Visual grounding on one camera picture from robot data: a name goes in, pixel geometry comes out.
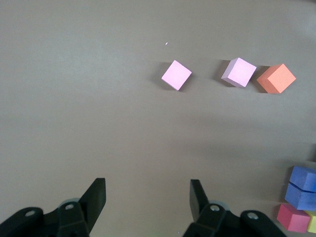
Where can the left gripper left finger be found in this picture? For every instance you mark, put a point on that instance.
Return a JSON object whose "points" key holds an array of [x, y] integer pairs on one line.
{"points": [[74, 217]]}

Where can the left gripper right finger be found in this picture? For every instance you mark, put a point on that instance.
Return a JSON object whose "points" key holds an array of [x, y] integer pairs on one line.
{"points": [[212, 219]]}

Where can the red foam cube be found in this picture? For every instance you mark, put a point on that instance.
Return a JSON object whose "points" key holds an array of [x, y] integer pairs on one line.
{"points": [[292, 218]]}

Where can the purple foam cube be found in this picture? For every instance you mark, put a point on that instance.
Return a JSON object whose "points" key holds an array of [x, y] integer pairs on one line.
{"points": [[300, 197], [303, 179]]}

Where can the yellow foam cube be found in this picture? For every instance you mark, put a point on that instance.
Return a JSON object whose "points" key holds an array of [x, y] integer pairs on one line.
{"points": [[312, 222]]}

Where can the pink foam cube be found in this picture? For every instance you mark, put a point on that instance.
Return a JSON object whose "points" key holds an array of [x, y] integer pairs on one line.
{"points": [[176, 75], [239, 72]]}

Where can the orange foam cube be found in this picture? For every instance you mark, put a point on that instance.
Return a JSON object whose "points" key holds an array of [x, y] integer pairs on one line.
{"points": [[277, 79]]}

